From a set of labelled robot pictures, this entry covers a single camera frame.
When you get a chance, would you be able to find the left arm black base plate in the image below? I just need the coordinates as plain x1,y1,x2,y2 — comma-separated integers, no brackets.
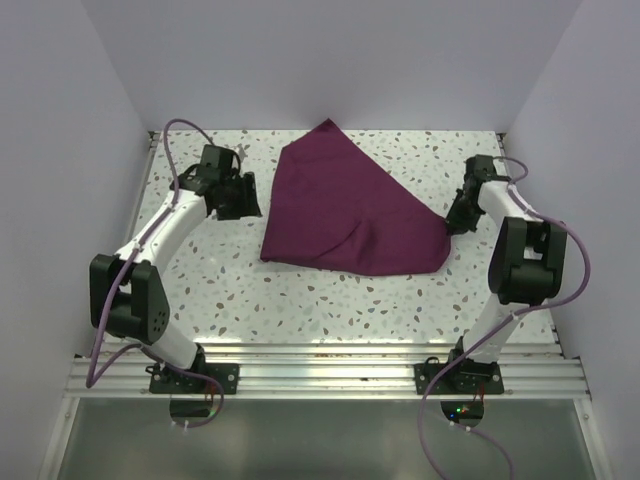
145,363,240,395

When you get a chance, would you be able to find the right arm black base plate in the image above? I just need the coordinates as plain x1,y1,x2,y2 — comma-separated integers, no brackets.
413,360,505,395

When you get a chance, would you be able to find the purple cloth mat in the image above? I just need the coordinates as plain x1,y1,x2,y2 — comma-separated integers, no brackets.
260,119,451,276

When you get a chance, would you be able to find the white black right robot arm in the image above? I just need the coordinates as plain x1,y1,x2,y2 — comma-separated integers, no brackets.
445,155,567,393

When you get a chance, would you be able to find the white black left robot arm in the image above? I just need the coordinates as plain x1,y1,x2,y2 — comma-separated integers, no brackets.
89,144,261,393

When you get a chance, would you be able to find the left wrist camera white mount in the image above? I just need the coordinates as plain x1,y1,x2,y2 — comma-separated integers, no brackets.
236,144,247,165

